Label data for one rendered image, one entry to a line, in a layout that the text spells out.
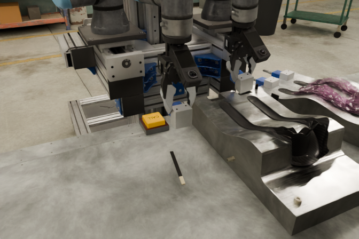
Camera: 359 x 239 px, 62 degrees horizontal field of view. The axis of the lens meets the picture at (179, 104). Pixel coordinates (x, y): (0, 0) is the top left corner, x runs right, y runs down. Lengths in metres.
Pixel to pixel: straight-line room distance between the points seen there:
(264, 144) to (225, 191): 0.16
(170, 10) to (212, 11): 0.68
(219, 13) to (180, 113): 0.68
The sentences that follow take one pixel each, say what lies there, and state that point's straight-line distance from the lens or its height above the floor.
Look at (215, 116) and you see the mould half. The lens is 0.91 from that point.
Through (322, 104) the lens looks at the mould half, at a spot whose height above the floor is 0.89.
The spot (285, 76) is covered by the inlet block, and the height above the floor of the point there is 0.87.
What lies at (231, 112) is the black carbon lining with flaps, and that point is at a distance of 0.95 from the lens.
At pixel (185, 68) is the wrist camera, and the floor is 1.09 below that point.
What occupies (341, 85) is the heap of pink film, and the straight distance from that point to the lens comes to 1.18.
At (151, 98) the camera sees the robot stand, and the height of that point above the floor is 0.73.
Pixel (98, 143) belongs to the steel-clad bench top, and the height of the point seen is 0.80.
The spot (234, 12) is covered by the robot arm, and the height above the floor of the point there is 1.17.
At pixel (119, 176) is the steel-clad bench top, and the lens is 0.84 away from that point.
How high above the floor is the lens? 1.36
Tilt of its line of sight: 29 degrees down
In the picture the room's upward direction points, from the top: straight up
